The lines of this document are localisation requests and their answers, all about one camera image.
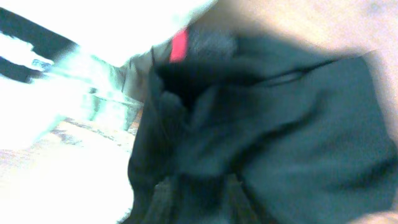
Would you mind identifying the black leggings with red waistband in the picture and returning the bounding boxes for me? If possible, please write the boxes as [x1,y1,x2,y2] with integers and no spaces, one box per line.
[126,28,397,223]

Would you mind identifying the khaki folded garment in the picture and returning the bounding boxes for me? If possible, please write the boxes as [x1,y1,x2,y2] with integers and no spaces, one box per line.
[86,43,175,131]

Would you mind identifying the white folded t-shirt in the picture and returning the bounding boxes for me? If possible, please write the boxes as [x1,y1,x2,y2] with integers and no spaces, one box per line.
[1,0,215,150]

